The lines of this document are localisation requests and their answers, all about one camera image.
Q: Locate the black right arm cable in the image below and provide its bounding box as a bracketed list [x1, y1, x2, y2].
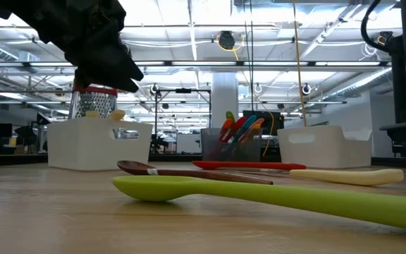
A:
[360, 0, 391, 54]

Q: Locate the large green silicone spoon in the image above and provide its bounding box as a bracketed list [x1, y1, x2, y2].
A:
[111, 175, 406, 234]

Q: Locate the large red silicone spoon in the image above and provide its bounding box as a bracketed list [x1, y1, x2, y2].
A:
[191, 160, 307, 171]

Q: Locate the white plastic bin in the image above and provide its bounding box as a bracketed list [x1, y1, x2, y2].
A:
[47, 117, 154, 172]
[277, 125, 373, 169]

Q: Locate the white building column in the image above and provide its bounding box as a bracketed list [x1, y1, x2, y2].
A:
[211, 72, 240, 130]

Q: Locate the small blue silicone spoon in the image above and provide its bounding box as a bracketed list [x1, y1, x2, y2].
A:
[237, 114, 257, 140]

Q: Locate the black monitor stand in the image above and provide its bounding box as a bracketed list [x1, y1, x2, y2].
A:
[388, 33, 406, 124]

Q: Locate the grey translucent plastic bin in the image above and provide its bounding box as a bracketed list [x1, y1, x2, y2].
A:
[200, 127, 263, 162]

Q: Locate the thin yellow background cable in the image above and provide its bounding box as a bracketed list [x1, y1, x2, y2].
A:
[262, 104, 276, 156]

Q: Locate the black hanging cable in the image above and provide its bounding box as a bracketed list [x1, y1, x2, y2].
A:
[249, 0, 256, 103]
[242, 0, 250, 103]

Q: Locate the brown wooden spoon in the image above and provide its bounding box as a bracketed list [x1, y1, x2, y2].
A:
[116, 159, 274, 186]

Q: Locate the tall wooden stick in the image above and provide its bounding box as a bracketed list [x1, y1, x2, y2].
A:
[292, 0, 308, 127]

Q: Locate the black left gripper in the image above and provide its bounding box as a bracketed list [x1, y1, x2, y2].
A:
[0, 0, 144, 93]

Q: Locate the black ceiling cord reel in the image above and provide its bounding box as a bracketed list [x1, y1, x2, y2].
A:
[218, 30, 236, 51]
[377, 30, 395, 51]

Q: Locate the silver ventilation duct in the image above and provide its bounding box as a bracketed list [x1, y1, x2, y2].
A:
[321, 66, 393, 103]

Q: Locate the black background frame rig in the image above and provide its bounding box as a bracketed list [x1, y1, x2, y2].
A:
[154, 87, 212, 156]

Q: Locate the red metal box grater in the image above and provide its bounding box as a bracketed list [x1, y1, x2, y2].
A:
[68, 84, 119, 119]

